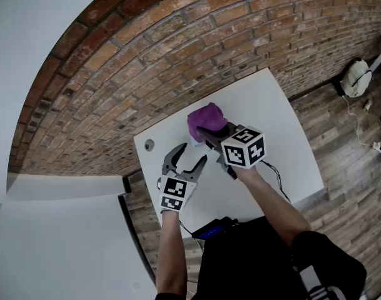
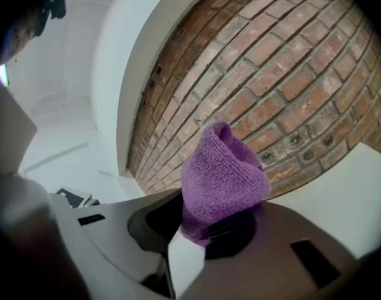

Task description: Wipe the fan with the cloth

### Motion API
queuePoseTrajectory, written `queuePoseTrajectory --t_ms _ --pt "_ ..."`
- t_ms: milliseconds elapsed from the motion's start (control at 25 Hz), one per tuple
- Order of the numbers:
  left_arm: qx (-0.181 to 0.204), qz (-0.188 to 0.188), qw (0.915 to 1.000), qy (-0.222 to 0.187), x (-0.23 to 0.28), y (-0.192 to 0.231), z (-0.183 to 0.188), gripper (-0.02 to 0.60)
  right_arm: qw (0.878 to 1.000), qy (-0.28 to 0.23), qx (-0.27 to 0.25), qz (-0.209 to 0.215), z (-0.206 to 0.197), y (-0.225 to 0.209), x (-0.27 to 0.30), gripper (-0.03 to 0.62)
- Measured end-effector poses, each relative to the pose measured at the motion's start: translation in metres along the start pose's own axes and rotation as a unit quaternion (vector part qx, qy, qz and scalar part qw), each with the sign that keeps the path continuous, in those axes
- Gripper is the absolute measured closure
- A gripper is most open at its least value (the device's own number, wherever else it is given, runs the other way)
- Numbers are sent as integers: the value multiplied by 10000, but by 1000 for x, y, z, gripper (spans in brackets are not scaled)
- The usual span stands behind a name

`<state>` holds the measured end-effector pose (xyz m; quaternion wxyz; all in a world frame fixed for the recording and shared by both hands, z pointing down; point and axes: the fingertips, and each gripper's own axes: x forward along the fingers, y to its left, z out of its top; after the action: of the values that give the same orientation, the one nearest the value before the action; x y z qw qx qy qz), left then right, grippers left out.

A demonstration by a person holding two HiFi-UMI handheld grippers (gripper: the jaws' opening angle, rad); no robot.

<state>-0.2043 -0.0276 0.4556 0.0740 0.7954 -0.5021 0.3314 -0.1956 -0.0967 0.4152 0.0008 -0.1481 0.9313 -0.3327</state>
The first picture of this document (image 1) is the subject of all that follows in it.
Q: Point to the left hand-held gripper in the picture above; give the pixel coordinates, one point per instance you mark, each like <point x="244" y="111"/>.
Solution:
<point x="173" y="189"/>

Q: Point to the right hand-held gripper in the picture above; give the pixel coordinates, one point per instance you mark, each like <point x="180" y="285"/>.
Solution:
<point x="243" y="150"/>

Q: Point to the purple wiping cloth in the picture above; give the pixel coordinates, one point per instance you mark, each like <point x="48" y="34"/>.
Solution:
<point x="207" y="117"/>

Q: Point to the person's left forearm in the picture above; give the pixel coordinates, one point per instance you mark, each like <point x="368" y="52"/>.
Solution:
<point x="170" y="248"/>

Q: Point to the person's right forearm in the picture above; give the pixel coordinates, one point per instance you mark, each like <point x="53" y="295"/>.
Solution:
<point x="271" y="202"/>

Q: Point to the black device with blue screen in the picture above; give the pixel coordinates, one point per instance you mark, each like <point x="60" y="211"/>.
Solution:
<point x="210" y="230"/>

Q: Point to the person's black shirt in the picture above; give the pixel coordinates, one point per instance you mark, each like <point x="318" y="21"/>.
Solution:
<point x="250" y="267"/>

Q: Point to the white backpack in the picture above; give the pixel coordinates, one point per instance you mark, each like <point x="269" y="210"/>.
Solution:
<point x="357" y="78"/>

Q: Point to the small drink can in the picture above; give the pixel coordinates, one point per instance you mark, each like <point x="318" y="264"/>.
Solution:
<point x="368" y="105"/>

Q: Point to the white power strip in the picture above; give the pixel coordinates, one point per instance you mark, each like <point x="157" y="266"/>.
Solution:
<point x="380" y="147"/>

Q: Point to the black metal frame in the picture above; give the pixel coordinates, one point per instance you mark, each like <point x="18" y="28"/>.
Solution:
<point x="132" y="230"/>

